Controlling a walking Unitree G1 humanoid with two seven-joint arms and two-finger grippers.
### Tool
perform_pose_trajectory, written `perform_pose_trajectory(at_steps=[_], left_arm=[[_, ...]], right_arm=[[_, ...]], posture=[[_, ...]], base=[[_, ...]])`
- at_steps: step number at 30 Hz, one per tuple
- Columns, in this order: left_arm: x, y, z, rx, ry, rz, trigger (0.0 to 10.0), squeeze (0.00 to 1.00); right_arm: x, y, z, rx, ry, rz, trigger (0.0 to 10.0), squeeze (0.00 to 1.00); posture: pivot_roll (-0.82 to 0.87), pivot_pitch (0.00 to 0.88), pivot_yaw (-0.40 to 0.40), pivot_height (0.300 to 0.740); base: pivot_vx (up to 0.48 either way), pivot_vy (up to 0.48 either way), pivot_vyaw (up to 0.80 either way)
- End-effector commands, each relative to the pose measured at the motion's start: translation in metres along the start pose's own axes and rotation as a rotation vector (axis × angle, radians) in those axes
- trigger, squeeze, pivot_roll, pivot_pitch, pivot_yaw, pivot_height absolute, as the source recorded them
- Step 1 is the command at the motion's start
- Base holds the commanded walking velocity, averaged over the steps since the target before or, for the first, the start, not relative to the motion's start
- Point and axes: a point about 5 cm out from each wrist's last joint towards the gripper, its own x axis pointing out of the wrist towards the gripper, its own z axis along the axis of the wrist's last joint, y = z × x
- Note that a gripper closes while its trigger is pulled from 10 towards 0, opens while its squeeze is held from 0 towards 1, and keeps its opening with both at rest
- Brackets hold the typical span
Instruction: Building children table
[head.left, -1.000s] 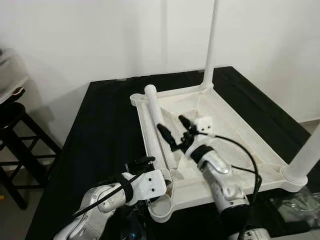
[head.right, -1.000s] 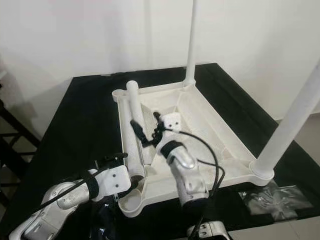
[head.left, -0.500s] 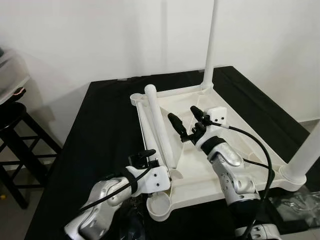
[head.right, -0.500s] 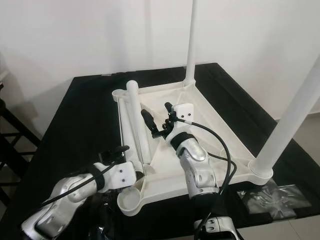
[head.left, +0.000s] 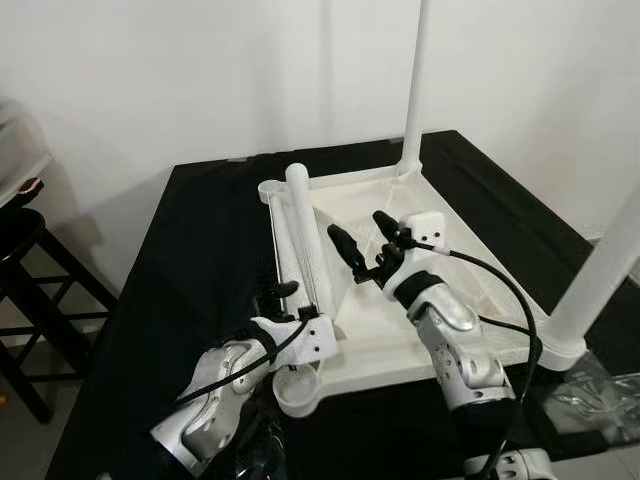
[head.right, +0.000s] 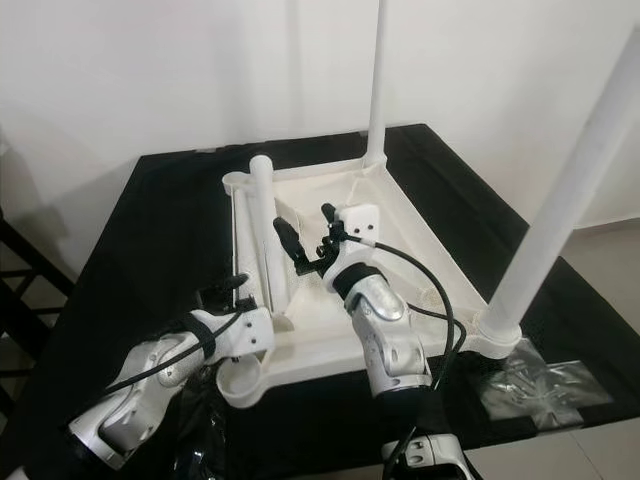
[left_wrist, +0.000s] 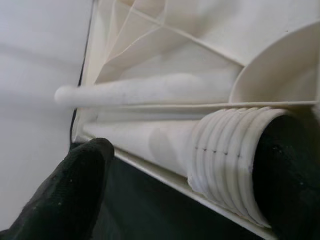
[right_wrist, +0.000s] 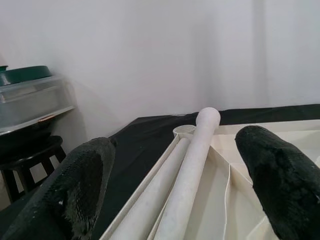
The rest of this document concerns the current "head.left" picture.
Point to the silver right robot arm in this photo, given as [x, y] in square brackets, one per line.
[455, 340]

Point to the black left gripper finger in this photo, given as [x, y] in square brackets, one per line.
[282, 289]

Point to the black round stool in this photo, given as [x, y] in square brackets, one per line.
[25, 235]

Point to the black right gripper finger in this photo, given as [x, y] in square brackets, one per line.
[386, 226]
[348, 248]

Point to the white plastic children tabletop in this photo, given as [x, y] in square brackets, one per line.
[370, 360]

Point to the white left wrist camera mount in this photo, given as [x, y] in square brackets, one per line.
[305, 340]

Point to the clear plastic tape strip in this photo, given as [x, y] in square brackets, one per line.
[600, 400]
[262, 445]

